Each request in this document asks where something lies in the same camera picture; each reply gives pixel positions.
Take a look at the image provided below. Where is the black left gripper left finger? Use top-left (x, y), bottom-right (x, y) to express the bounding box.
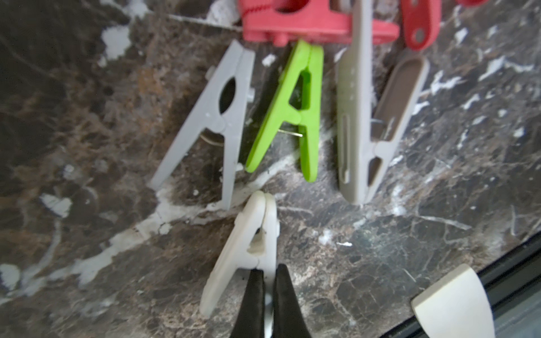
top-left (230, 269), bottom-right (265, 338)

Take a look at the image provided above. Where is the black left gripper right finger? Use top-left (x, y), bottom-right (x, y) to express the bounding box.
top-left (273, 264), bottom-right (311, 338)

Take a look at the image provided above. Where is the white clothespin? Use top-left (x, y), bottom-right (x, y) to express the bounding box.
top-left (199, 191), bottom-right (280, 337)

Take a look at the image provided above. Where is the beige tape strip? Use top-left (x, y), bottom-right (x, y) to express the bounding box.
top-left (411, 264), bottom-right (495, 338)

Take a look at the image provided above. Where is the light grey clothespin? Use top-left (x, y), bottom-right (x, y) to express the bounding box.
top-left (149, 39), bottom-right (255, 210)

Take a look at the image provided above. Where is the green clothespin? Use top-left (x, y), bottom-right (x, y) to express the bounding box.
top-left (245, 40), bottom-right (324, 183)

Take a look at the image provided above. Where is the taupe grey clothespin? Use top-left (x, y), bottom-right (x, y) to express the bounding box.
top-left (337, 1), bottom-right (430, 205)

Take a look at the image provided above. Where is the pink red clothespin flat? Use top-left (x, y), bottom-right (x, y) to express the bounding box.
top-left (238, 0), bottom-right (400, 47)

